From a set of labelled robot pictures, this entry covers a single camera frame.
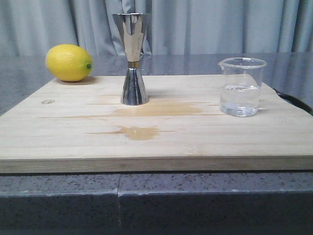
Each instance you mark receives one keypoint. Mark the clear glass beaker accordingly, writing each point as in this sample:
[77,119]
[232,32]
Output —
[242,81]

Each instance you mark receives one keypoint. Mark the yellow lemon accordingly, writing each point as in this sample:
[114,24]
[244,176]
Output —
[68,62]

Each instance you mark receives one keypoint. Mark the light wooden cutting board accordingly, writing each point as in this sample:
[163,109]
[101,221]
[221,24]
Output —
[83,127]

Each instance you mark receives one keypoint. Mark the grey curtain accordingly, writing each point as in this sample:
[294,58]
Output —
[176,27]

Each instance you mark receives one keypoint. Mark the stainless steel double jigger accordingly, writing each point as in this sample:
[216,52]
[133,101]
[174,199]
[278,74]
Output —
[132,30]

